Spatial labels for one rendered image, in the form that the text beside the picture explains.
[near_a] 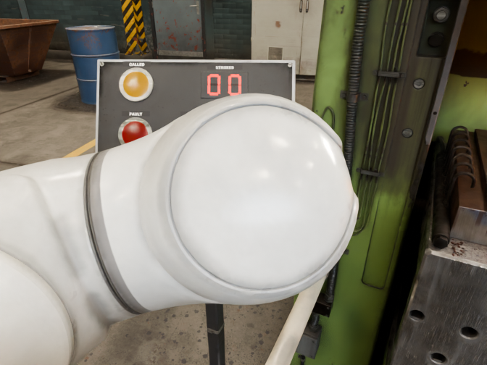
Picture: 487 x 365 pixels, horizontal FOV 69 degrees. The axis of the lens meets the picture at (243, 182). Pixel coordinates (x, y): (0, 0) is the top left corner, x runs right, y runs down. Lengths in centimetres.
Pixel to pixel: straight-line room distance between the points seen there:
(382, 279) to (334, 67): 54
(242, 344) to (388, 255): 87
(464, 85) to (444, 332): 64
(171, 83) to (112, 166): 45
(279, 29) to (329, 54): 516
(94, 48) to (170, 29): 267
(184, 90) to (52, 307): 50
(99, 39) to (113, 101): 422
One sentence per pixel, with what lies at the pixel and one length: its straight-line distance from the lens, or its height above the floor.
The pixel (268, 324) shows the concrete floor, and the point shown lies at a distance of 170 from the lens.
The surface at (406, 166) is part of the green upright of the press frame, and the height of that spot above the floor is 97.
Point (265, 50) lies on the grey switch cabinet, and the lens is 603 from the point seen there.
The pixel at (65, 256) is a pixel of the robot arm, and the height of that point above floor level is 120.
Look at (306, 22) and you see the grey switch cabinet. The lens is 586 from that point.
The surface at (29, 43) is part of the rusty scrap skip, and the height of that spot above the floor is 56.
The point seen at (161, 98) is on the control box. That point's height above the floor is 114.
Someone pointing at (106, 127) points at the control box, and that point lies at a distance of 65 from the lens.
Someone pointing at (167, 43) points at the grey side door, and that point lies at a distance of 735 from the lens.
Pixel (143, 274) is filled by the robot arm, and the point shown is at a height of 119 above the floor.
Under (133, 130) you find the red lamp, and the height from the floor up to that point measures 110.
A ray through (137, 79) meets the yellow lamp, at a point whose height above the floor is 117.
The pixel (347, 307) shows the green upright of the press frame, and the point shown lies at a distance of 110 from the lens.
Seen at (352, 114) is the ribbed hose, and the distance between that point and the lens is 79.
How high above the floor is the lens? 131
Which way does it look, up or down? 29 degrees down
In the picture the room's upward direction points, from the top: straight up
